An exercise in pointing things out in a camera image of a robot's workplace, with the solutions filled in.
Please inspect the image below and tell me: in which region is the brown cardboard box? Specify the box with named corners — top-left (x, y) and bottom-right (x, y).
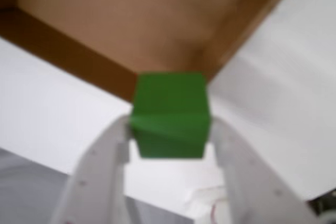
top-left (0, 0), bottom-right (305, 104)

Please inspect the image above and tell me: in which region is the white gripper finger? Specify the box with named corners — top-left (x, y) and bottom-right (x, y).
top-left (49, 114), bottom-right (132, 224)
top-left (209, 118), bottom-right (321, 224)

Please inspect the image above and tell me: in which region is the green cube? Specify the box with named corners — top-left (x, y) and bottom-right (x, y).
top-left (130, 71), bottom-right (211, 159)

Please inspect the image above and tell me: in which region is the red black wrist cable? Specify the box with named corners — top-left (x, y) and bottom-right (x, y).
top-left (209, 199), bottom-right (226, 223)

